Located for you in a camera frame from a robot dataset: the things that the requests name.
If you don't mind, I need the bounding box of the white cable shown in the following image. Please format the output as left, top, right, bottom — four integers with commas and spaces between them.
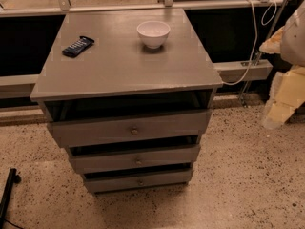
221, 0, 278, 87

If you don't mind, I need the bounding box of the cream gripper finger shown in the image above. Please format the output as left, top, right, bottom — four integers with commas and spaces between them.
262, 65, 305, 130
259, 27, 283, 54

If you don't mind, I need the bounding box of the white ceramic bowl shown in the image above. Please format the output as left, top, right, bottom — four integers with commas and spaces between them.
137, 21, 171, 49

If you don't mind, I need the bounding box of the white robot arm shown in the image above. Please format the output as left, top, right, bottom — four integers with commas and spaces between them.
259, 1, 305, 129

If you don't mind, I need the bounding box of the dark blue snack bar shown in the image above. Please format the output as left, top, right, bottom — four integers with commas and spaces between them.
62, 36, 94, 58

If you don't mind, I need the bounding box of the black stand leg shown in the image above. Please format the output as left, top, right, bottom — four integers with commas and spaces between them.
0, 168, 21, 229

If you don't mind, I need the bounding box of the grey metal railing frame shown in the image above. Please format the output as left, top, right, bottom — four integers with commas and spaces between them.
0, 0, 287, 100

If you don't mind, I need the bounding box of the grey wooden drawer cabinet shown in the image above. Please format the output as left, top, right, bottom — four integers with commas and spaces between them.
30, 9, 222, 193

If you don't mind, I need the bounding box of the grey top drawer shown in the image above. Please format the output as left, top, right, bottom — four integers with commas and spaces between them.
48, 110, 212, 147

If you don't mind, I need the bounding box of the grey bottom drawer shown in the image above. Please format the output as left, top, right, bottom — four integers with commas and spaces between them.
84, 168, 193, 193

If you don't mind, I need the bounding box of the thin metal pole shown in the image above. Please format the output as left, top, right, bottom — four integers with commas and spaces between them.
236, 0, 289, 107

